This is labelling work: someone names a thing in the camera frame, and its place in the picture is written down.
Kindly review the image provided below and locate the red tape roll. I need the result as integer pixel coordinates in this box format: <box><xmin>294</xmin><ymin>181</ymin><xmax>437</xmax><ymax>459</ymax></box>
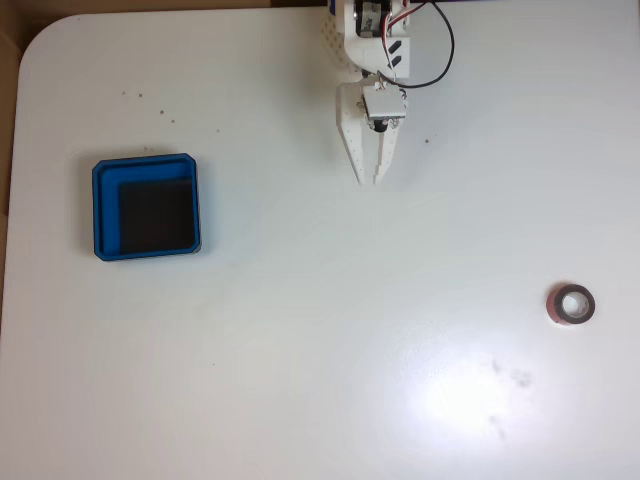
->
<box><xmin>545</xmin><ymin>283</ymin><xmax>597</xmax><ymax>327</ymax></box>

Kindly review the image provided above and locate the blue box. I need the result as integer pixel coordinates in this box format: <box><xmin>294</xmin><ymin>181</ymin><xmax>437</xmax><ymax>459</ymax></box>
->
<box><xmin>91</xmin><ymin>152</ymin><xmax>204</xmax><ymax>263</ymax></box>

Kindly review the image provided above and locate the black pad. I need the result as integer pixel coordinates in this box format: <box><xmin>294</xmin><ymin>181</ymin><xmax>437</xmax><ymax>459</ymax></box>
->
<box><xmin>118</xmin><ymin>177</ymin><xmax>197</xmax><ymax>253</ymax></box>

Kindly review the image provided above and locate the red servo wire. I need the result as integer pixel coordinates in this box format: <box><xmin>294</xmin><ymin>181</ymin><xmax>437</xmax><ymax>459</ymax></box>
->
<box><xmin>380</xmin><ymin>7</ymin><xmax>417</xmax><ymax>40</ymax></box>

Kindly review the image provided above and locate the white camera box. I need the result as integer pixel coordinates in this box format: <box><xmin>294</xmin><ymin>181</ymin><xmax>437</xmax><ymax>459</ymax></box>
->
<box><xmin>360</xmin><ymin>83</ymin><xmax>409</xmax><ymax>132</ymax></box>

